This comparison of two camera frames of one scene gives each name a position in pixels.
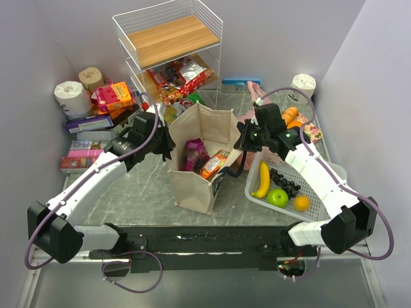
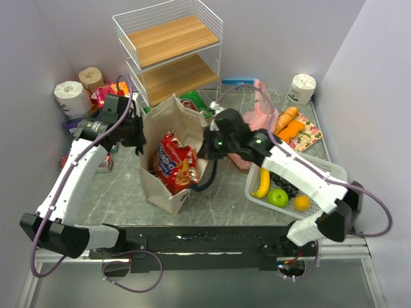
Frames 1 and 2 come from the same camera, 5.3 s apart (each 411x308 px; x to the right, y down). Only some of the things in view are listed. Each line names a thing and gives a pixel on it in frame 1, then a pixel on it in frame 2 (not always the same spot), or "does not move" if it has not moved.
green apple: x=278 y=197 does not move
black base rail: x=157 y=249 does not move
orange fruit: x=302 y=203 does not move
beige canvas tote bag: x=216 y=129 to x=159 y=119
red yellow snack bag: x=170 y=79 to x=175 y=163
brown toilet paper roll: x=92 y=78 does not move
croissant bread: x=289 y=114 does not move
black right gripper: x=243 y=138 to x=207 y=145
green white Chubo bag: x=179 y=106 to x=193 y=99
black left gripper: x=162 y=141 to x=135 y=134
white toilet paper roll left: x=73 y=99 does not move
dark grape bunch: x=288 y=186 does not move
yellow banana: x=264 y=180 does not move
